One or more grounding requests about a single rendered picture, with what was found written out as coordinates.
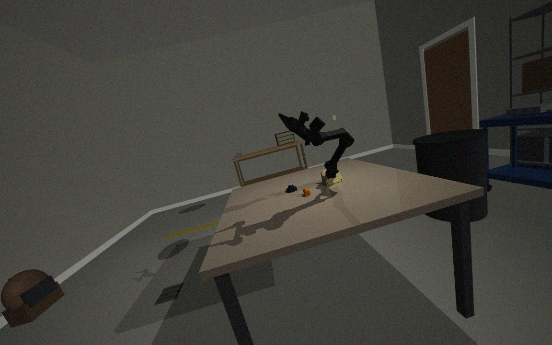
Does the black round pedestal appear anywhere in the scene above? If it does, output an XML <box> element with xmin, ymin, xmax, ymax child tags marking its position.
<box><xmin>286</xmin><ymin>183</ymin><xmax>297</xmax><ymax>193</ymax></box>

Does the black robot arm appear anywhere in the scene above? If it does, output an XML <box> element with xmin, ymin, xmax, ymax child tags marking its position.
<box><xmin>299</xmin><ymin>111</ymin><xmax>355</xmax><ymax>179</ymax></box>

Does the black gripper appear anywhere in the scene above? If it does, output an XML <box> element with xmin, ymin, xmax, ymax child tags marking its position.
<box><xmin>278</xmin><ymin>113</ymin><xmax>307</xmax><ymax>137</ymax></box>

